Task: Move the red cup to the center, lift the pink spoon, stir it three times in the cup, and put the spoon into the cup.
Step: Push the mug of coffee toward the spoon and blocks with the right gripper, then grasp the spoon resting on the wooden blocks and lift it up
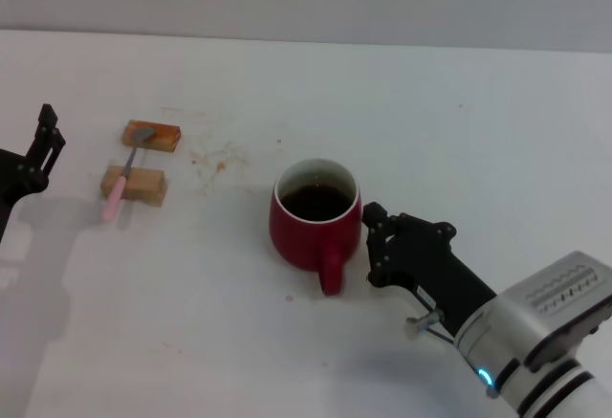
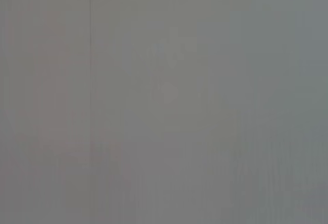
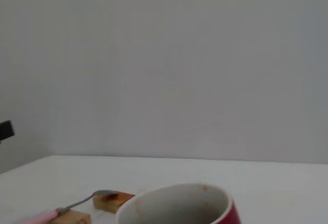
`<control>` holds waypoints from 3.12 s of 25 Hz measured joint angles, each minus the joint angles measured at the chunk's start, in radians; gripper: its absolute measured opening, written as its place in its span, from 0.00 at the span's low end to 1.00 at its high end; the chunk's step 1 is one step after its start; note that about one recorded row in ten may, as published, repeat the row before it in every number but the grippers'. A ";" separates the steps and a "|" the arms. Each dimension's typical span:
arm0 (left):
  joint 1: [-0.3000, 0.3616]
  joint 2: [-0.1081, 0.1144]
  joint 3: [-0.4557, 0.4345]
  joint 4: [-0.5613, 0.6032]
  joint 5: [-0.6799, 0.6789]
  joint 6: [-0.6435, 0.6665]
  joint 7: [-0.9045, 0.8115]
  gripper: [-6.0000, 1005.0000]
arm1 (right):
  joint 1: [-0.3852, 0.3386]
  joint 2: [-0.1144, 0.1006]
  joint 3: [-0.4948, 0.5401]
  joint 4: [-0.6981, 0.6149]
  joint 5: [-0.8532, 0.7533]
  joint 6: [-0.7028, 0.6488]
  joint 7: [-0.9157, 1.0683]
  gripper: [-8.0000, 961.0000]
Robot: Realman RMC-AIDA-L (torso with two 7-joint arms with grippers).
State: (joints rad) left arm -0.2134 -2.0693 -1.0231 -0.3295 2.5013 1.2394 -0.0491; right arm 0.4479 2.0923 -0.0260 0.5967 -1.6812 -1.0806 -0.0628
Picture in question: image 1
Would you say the dark coffee liquid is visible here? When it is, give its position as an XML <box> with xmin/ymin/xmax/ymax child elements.
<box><xmin>278</xmin><ymin>183</ymin><xmax>354</xmax><ymax>222</ymax></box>

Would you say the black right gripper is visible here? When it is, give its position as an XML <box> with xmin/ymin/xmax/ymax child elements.
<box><xmin>361</xmin><ymin>201</ymin><xmax>498</xmax><ymax>337</ymax></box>

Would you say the red ceramic mug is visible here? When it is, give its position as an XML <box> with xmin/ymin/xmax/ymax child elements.
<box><xmin>268</xmin><ymin>157</ymin><xmax>363</xmax><ymax>297</ymax></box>

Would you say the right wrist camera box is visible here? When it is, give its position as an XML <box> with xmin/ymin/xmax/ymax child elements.
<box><xmin>496</xmin><ymin>250</ymin><xmax>612</xmax><ymax>374</ymax></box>

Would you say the silver right wrist cable plug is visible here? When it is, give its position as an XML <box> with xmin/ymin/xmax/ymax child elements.
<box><xmin>404</xmin><ymin>310</ymin><xmax>460</xmax><ymax>343</ymax></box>

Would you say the orange stained wooden block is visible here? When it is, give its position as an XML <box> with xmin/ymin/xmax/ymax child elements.
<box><xmin>120</xmin><ymin>120</ymin><xmax>183</xmax><ymax>154</ymax></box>

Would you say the plain wooden block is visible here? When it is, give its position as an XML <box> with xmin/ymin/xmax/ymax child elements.
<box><xmin>100</xmin><ymin>165</ymin><xmax>169</xmax><ymax>208</ymax></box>

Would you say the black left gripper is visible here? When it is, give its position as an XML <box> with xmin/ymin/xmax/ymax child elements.
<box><xmin>0</xmin><ymin>103</ymin><xmax>66</xmax><ymax>243</ymax></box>

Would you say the pink handled metal spoon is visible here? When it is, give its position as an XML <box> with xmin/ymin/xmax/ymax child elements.
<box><xmin>100</xmin><ymin>126</ymin><xmax>155</xmax><ymax>222</ymax></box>

